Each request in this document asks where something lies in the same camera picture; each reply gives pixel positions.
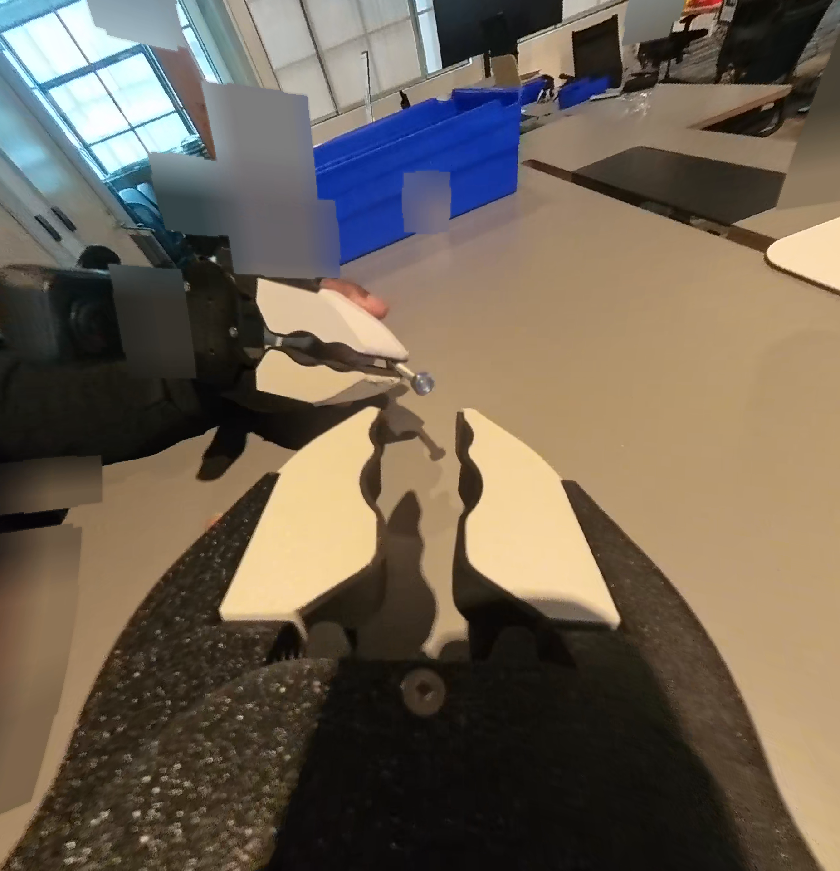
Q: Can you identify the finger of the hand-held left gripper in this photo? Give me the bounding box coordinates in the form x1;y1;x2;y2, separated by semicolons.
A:
255;278;410;363
255;352;398;408

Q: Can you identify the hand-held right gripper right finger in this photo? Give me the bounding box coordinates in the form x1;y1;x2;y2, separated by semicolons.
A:
453;407;623;660

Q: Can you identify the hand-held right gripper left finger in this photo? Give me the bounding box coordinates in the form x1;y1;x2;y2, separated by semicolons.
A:
219;407;387;657

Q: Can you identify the person's left forearm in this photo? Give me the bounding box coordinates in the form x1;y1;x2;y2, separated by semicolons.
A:
0;330;254;470

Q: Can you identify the person's left hand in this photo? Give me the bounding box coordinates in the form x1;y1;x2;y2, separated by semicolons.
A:
317;276;391;320

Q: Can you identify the blue plastic bin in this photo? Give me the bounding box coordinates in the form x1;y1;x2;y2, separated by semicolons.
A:
313;98;523;266
453;87;523;110

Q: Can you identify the wooden column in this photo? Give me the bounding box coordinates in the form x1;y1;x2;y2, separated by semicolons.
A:
156;46;217;156

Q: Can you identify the large window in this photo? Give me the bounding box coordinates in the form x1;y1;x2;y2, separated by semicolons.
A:
245;0;490;127

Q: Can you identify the small paned window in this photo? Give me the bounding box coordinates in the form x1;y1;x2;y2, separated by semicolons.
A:
0;0;211;179

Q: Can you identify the black television on stand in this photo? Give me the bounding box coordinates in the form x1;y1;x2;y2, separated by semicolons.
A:
432;0;565;77

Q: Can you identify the small blue bin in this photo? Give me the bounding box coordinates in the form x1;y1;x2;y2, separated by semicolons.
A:
559;76;611;107

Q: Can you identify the wood edged grey table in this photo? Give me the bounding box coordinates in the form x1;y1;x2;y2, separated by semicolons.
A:
522;78;795;174

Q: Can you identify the black desk mat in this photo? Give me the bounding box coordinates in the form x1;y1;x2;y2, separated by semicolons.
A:
571;145;790;227

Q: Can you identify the white base board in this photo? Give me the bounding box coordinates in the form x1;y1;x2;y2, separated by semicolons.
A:
765;211;840;302

